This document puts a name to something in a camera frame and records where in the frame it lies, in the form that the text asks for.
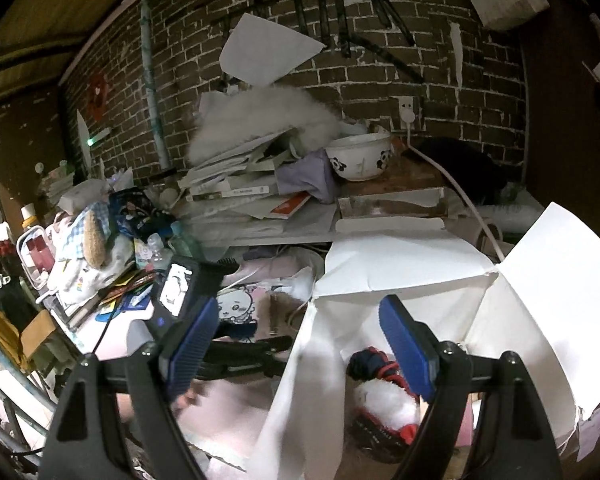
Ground red and black sock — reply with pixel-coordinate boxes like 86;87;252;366
347;347;420;464

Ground white cardboard box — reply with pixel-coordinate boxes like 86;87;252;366
247;204;600;479

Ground pink Chiikawa desk mat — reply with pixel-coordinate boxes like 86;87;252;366
172;268;314;470

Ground pink hairbrush black bristles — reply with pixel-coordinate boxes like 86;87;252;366
214;258;240;275

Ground clear plastic spray bottle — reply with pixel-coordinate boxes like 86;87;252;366
147;233;173;271

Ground pink Kotex pack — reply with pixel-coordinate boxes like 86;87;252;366
133;238;152;269

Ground white shelf board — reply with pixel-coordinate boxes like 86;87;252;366
194;202;445;247

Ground white towel with letters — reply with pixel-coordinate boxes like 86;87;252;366
47;234;133;309

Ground brown fuzzy plush ear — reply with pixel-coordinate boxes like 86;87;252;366
83;210;106;269

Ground stack of books and papers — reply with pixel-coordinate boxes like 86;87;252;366
173;130;336;238

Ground panda print ceramic bowl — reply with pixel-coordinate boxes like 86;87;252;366
325;133;393;182

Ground purple grey cloth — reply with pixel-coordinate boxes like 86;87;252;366
275;148;337;204

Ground white fluffy fur item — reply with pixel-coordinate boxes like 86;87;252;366
187;86;340;166

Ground green white wall pipe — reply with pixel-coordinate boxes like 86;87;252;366
140;0;172;171

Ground white paper sheet on wall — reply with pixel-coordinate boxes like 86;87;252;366
219;13;326;87

